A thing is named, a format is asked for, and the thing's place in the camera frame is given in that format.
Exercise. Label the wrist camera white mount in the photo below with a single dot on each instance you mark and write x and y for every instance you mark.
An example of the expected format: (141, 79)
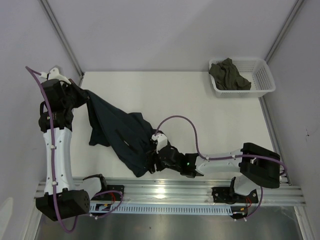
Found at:
(54, 74)
(161, 141)

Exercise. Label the olive green shorts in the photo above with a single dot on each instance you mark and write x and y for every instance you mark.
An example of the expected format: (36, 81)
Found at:
(227, 77)

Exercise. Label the aluminium frame post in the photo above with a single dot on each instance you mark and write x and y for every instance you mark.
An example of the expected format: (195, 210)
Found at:
(61, 35)
(285, 28)

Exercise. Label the left aluminium frame post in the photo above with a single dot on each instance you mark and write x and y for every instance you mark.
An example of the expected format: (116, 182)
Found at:
(61, 35)

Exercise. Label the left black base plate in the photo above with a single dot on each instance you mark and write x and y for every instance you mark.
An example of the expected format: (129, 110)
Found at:
(114, 196)

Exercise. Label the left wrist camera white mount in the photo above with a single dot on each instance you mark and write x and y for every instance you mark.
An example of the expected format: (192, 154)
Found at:
(54, 74)

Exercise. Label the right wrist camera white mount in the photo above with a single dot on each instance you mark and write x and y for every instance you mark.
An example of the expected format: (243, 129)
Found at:
(161, 141)

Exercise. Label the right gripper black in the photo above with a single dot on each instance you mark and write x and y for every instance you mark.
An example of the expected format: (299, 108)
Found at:
(152, 156)

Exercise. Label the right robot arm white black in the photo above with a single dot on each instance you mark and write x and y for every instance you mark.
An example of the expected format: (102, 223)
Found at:
(252, 165)

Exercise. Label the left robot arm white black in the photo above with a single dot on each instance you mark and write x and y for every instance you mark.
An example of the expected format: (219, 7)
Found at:
(62, 199)

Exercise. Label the aluminium mounting rail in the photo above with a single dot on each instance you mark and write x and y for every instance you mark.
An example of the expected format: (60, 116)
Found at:
(196, 192)

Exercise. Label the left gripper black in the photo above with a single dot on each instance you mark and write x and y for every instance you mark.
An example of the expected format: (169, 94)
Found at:
(82, 93)

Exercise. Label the white plastic basket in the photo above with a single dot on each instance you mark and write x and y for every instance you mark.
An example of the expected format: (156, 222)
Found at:
(254, 70)

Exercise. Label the white slotted cable duct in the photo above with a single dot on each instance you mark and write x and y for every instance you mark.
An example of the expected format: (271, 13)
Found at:
(166, 209)

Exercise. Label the right aluminium frame post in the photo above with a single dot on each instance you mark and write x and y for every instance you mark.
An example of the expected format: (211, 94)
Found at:
(285, 28)

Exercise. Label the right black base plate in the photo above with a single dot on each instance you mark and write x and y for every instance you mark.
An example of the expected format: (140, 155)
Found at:
(224, 195)

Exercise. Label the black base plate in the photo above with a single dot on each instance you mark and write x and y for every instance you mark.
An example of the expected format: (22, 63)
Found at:
(224, 195)
(114, 196)

